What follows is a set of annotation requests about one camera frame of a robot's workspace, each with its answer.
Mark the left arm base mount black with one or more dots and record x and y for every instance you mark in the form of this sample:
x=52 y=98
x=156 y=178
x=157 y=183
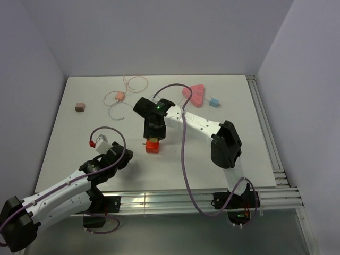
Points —
x=106 y=210

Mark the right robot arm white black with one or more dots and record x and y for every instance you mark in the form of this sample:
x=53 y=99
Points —
x=225 y=143

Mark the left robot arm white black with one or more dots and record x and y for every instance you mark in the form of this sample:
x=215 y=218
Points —
x=23 y=219

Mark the blue plug adapter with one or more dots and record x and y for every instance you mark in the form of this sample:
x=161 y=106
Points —
x=214 y=102

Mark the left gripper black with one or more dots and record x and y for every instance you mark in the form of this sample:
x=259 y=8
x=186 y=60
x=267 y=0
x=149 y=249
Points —
x=127 y=158

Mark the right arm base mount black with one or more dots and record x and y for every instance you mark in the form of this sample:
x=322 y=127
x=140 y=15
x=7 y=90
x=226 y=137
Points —
x=240 y=208

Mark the brown plug adapter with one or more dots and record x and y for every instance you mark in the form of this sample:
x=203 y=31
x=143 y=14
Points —
x=80 y=107

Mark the aluminium rail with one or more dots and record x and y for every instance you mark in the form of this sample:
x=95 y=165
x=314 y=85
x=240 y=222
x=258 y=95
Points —
x=145 y=203
x=291 y=194

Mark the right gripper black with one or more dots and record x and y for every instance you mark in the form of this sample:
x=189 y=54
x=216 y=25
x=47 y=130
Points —
x=160 y=134

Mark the aluminium front rail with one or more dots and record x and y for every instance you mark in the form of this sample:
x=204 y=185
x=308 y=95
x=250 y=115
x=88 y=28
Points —
x=145 y=203

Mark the pink charger block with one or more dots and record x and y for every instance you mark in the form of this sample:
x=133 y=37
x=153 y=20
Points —
x=120 y=96

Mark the red cube socket adapter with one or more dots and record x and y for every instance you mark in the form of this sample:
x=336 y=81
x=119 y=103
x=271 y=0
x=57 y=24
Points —
x=152 y=147

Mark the yellow plug adapter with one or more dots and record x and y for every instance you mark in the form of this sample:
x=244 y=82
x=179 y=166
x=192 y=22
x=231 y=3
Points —
x=153 y=140

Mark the pink triangular power strip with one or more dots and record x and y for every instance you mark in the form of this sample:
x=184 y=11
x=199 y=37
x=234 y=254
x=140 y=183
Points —
x=198 y=94

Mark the aluminium right side rail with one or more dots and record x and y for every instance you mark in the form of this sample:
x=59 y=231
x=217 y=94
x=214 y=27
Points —
x=291 y=194

